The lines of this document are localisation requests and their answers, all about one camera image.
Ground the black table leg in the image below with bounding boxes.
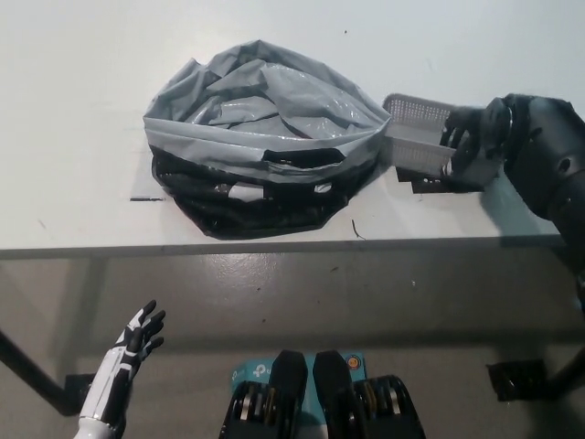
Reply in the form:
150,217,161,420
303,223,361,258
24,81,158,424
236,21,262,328
0,327,77,408

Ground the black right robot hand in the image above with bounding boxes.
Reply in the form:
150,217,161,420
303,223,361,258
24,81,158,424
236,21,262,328
441,98,512,188

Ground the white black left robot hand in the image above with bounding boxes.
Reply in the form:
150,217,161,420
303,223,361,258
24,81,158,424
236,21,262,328
78,300,166,424

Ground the grey perforated rectangular basket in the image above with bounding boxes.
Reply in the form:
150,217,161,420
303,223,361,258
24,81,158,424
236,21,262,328
382,92,458,177

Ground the grey and black plastic bag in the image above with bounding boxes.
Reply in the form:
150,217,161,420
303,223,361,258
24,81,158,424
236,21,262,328
143,39,393,240

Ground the clear tape patch on table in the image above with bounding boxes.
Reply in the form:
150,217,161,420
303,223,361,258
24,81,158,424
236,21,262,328
129,145,168,202

